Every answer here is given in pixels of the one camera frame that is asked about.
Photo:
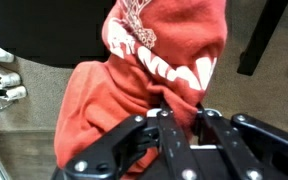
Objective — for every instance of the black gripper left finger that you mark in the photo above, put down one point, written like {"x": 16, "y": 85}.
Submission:
{"x": 113, "y": 154}

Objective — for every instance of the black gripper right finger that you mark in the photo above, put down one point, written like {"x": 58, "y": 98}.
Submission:
{"x": 250, "y": 148}

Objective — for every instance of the red clothing with white print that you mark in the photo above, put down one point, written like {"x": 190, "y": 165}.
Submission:
{"x": 99, "y": 95}

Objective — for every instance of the white sneaker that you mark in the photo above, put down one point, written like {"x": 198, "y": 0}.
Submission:
{"x": 14, "y": 93}
{"x": 9, "y": 78}

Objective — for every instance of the black metal chair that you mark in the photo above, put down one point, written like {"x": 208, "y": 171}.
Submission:
{"x": 63, "y": 33}

